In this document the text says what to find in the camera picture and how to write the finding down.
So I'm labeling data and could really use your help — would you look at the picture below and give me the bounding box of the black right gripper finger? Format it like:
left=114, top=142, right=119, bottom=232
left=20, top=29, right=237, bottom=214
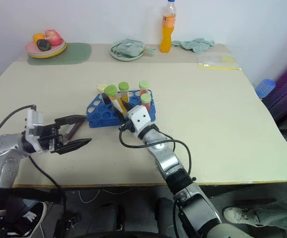
left=121, top=100, right=135, bottom=115
left=112, top=108, right=127, bottom=124

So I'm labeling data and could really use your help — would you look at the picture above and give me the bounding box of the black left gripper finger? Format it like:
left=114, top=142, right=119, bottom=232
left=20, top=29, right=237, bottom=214
left=54, top=114, right=88, bottom=130
left=55, top=138, right=93, bottom=155

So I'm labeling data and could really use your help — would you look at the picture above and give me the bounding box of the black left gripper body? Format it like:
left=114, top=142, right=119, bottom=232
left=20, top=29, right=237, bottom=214
left=36, top=123, right=66, bottom=154

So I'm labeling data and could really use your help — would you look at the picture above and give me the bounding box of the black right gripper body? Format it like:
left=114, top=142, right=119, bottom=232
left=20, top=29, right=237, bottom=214
left=119, top=112, right=135, bottom=132

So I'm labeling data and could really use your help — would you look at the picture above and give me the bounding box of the yellow test tube green cap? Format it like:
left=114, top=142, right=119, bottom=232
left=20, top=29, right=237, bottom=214
left=118, top=81, right=130, bottom=103
left=104, top=84, right=126, bottom=116

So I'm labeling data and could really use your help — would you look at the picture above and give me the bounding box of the dark red loose test tube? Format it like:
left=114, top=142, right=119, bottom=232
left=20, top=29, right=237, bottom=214
left=66, top=120, right=86, bottom=140

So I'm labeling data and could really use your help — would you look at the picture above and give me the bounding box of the blue test tube rack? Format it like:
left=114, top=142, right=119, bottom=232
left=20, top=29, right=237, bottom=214
left=86, top=89, right=158, bottom=129

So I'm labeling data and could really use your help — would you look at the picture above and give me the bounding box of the red test tube green cap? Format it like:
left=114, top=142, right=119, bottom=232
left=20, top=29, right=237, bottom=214
left=140, top=93, right=152, bottom=113
left=139, top=80, right=150, bottom=96

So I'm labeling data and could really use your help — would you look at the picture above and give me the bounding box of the dark test tube cream cap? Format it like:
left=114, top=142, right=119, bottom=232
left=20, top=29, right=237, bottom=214
left=97, top=82, right=111, bottom=105

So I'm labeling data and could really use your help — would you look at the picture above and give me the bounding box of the light green plate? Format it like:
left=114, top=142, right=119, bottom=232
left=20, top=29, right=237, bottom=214
left=109, top=40, right=145, bottom=61

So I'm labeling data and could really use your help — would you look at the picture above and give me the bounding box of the light green cloth pouch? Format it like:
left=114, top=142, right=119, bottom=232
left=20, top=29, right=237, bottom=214
left=113, top=38, right=157, bottom=57

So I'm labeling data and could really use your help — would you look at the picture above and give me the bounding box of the green placemat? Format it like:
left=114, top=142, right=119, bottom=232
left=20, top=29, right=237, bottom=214
left=27, top=42, right=93, bottom=66

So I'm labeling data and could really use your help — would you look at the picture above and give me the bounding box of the yellow plate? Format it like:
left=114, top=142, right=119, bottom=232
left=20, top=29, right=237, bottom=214
left=28, top=42, right=68, bottom=60

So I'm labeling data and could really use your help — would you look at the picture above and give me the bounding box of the orange soda bottle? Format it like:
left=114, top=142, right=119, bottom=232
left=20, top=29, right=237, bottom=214
left=159, top=0, right=178, bottom=54

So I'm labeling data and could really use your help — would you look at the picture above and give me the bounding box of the dark purple toy fruit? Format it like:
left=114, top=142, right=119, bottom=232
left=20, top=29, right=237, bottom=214
left=36, top=39, right=52, bottom=52

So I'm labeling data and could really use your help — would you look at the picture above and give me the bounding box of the pink plate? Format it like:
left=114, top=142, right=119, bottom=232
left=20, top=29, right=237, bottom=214
left=25, top=38, right=65, bottom=55

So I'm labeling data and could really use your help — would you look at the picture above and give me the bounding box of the black and white sneaker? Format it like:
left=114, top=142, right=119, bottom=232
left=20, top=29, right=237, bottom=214
left=0, top=201, right=48, bottom=238

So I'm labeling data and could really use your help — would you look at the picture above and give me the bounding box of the red toy apple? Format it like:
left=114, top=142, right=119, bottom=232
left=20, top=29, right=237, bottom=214
left=44, top=29, right=62, bottom=46

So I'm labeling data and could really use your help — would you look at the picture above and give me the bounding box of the orange toy fruit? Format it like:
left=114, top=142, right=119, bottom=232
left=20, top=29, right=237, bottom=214
left=32, top=33, right=46, bottom=44

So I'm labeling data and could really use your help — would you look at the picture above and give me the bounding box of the light green crumpled cloth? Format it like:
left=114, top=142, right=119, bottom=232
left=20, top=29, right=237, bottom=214
left=171, top=37, right=216, bottom=54

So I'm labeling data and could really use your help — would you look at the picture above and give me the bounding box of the clear plastic zip bag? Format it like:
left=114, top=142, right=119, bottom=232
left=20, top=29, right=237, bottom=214
left=197, top=53, right=241, bottom=71

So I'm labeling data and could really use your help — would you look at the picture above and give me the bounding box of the blue water bottle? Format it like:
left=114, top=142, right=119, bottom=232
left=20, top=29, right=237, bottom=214
left=255, top=78, right=277, bottom=99

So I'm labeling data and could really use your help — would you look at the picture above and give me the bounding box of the grey trouser leg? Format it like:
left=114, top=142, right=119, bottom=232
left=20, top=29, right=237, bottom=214
left=247, top=195, right=287, bottom=234

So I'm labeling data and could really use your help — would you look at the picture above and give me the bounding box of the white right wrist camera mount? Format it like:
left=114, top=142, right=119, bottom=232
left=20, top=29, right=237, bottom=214
left=127, top=105, right=158, bottom=136

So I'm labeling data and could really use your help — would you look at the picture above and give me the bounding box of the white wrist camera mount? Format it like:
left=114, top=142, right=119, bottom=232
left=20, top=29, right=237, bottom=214
left=23, top=105, right=45, bottom=150
left=127, top=105, right=158, bottom=136

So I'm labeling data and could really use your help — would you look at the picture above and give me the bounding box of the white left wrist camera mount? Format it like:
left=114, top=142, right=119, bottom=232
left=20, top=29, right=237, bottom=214
left=23, top=105, right=45, bottom=150

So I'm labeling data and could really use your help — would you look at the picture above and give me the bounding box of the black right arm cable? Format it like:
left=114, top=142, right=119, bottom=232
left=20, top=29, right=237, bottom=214
left=118, top=123, right=192, bottom=179

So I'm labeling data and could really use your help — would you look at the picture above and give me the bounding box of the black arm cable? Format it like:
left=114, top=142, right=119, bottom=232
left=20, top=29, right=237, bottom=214
left=0, top=104, right=69, bottom=206
left=118, top=123, right=192, bottom=179

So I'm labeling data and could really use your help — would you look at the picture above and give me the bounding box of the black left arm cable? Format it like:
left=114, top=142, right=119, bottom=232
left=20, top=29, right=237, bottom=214
left=0, top=104, right=69, bottom=206

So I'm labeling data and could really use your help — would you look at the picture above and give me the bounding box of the thin white cable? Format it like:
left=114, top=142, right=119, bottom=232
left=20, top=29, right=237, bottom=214
left=77, top=187, right=135, bottom=204

